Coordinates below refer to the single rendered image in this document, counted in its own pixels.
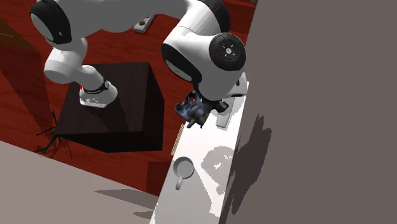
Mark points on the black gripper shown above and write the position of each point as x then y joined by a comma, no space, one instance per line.
194,109

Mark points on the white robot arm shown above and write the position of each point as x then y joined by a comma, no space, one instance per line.
198,40

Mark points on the grey mug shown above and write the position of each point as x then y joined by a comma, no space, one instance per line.
183,169

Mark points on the dark robot stand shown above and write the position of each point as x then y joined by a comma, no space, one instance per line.
130,102

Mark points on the grey plate with holes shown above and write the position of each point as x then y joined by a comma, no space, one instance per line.
143,24

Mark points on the black thin branched object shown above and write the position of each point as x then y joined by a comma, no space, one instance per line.
53,134

